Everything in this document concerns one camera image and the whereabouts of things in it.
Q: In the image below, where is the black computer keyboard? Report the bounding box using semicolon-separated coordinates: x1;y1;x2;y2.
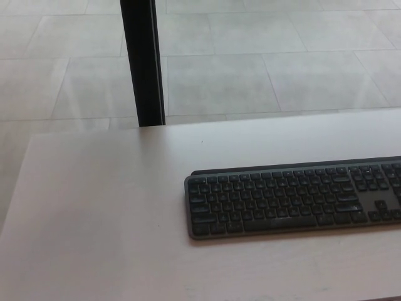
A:
184;156;401;241

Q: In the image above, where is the black vertical metal post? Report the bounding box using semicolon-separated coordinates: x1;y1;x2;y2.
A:
119;0;167;127

